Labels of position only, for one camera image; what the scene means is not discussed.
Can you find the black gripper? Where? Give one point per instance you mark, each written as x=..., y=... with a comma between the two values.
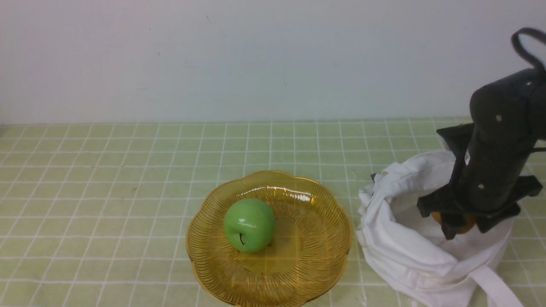
x=489, y=195

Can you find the brown round fruit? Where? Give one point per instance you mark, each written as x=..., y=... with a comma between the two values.
x=469, y=222

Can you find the white cloth bag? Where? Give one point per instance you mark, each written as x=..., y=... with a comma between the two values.
x=411, y=253

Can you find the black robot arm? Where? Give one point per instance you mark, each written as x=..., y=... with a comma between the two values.
x=508, y=118

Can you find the amber glass fruit plate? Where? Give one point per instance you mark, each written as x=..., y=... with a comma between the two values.
x=305, y=259

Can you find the green apple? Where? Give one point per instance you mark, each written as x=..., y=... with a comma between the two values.
x=249, y=225

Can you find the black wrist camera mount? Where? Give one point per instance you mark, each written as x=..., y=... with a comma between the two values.
x=457, y=139

